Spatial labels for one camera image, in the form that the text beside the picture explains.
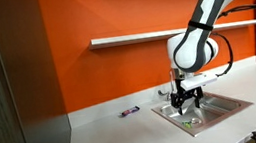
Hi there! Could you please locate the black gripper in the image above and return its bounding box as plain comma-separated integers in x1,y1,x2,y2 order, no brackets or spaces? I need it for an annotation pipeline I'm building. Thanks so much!
166,70,207,118

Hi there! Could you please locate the green granola bar wrapper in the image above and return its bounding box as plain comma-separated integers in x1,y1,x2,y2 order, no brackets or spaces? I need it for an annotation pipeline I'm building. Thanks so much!
180,119,193,129

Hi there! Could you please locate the round sink drain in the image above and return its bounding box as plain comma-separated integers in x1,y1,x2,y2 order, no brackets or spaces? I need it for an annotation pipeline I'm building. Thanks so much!
189,116,204,127

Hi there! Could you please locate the stainless steel sink basin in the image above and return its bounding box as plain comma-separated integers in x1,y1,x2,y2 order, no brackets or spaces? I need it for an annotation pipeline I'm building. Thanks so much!
149,84,256,143

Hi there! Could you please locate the chrome faucet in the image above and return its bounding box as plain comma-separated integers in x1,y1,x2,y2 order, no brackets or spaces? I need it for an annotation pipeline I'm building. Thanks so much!
167,68,179,94

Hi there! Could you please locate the small purple marker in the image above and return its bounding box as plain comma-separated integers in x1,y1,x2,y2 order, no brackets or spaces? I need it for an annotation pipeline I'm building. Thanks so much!
117,104,142,119

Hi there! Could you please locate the dark wood cabinet panel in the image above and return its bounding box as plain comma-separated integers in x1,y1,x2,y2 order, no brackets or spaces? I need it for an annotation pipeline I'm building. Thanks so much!
0,0,74,143

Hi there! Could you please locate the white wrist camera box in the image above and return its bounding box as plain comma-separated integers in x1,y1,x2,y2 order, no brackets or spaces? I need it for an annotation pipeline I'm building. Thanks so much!
178,70,221,92

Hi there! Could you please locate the black faucet lever handle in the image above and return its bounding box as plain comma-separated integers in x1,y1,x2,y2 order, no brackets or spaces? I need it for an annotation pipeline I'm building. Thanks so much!
157,88,172,103

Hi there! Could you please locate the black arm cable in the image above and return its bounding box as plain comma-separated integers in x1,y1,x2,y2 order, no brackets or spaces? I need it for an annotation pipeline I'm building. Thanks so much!
204,0,256,78

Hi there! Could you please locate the long white wall shelf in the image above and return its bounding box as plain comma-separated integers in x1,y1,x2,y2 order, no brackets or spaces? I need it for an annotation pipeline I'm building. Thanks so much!
87,15,256,52

